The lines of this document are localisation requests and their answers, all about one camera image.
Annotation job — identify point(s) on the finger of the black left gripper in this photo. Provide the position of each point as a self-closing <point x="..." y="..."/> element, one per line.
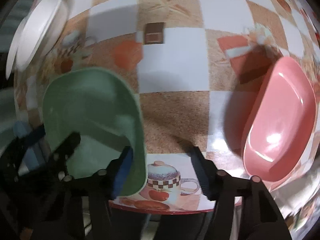
<point x="64" y="151"/>
<point x="20" y="145"/>

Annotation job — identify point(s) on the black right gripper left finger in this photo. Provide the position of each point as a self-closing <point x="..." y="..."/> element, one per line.
<point x="107" y="186"/>

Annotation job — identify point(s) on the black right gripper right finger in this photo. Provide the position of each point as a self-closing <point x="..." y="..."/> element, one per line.
<point x="260" y="215"/>

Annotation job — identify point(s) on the green square plate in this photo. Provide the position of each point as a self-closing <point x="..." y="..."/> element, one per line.
<point x="98" y="104"/>

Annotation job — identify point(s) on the pink square plate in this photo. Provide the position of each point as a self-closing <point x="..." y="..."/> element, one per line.
<point x="280" y="123"/>

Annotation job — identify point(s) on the white foam plate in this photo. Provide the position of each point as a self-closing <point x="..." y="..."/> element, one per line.
<point x="40" y="31"/>

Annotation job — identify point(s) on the teal window curtain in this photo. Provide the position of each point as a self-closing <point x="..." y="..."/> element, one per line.
<point x="11" y="27"/>

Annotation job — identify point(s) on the checkered patterned tablecloth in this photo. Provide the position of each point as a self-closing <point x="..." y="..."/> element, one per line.
<point x="194" y="66"/>

